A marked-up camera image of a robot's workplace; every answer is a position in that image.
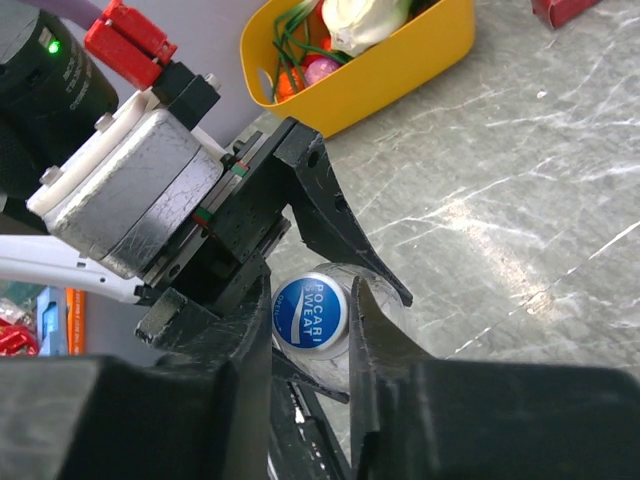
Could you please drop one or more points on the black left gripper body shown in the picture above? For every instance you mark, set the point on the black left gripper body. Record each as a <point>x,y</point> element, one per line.
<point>220,248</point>

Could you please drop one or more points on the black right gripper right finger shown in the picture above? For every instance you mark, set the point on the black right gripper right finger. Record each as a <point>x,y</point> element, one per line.
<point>415,416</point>

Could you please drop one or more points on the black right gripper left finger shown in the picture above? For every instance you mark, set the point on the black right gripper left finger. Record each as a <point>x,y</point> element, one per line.
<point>203,412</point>

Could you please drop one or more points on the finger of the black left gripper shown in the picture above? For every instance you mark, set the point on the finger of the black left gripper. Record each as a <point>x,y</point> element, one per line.
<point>325,220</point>
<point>303,445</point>

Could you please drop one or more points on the blue label Pocari bottle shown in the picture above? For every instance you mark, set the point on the blue label Pocari bottle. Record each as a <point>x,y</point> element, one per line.
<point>310,319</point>

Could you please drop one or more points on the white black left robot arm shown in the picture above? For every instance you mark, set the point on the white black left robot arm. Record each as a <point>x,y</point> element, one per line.
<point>52,95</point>

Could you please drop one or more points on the white green toy cabbage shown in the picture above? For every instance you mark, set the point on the white green toy cabbage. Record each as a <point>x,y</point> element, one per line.
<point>355,26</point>

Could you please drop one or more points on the yellow plastic basket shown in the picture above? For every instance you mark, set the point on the yellow plastic basket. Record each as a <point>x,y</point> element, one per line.
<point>416,53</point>

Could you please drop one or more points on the red flat box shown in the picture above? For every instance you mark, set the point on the red flat box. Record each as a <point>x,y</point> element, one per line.
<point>556,13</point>

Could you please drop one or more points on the silver white left wrist camera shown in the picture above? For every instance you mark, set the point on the silver white left wrist camera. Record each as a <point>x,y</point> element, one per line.
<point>124,193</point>

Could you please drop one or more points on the red cable connector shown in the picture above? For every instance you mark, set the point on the red cable connector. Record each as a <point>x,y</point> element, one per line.
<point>130,44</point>

